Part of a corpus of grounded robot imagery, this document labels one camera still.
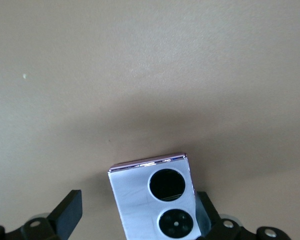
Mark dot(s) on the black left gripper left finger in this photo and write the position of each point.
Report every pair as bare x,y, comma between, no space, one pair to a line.
65,215

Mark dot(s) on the lilac flip phone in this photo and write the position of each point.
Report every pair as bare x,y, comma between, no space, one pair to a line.
130,200

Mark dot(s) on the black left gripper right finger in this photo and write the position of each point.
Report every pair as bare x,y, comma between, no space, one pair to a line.
215,225

